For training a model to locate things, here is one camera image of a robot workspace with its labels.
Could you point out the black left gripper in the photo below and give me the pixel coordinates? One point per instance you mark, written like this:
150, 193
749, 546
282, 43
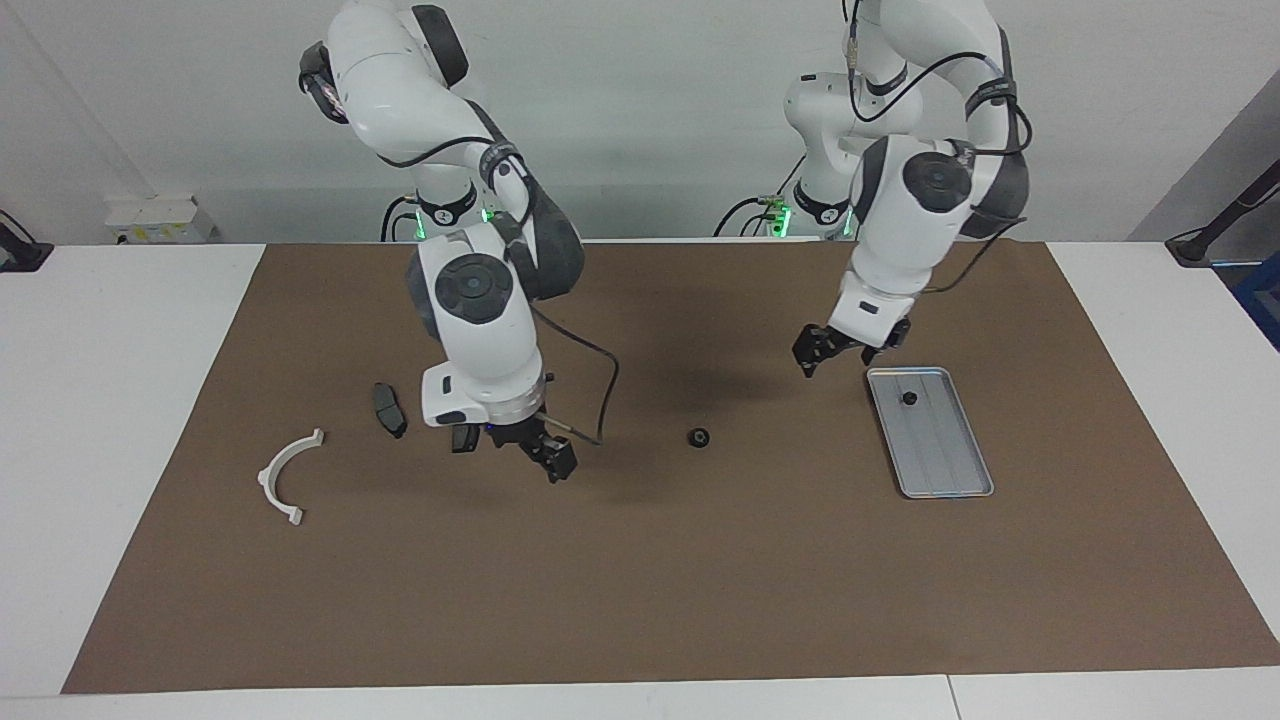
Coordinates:
850, 340

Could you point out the white power strip box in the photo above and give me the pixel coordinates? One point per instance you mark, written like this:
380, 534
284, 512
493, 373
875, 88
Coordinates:
160, 220

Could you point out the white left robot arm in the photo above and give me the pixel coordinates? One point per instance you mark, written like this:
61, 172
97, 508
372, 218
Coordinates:
900, 240

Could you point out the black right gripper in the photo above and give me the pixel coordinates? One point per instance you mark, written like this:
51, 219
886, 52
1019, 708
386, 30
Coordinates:
520, 435

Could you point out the silver metal tray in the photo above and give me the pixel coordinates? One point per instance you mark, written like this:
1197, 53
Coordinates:
935, 450

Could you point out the curved dark brake pad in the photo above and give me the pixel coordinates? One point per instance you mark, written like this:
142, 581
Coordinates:
387, 408

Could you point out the white curved plastic bracket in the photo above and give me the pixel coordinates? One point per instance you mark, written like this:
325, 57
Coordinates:
266, 480

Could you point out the blue crate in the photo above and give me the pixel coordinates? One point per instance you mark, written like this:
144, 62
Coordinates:
1262, 300

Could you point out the black clamp mount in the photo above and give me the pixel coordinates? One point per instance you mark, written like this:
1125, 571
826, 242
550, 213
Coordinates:
20, 252

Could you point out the brown table mat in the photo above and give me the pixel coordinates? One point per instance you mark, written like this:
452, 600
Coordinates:
700, 580

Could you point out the large black bearing gear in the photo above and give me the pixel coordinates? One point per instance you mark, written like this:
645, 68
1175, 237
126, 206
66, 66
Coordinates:
698, 437

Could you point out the rectangular dark brake pad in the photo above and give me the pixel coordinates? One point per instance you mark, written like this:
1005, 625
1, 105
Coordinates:
463, 439

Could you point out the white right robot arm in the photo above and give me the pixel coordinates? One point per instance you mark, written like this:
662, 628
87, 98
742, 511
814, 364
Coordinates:
480, 340

